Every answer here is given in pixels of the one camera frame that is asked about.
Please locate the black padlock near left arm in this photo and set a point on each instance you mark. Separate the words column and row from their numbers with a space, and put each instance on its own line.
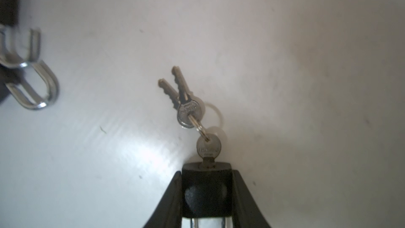
column 9, row 18

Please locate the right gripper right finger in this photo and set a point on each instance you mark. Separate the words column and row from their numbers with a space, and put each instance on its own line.
column 245, row 212

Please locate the black padlock lower left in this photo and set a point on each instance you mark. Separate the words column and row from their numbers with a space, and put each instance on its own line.
column 14, row 84

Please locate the black padlock with keys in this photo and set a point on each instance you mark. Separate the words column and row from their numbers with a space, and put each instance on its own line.
column 206, row 186

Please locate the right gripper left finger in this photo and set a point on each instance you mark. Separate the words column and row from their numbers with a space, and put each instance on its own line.
column 168, row 213

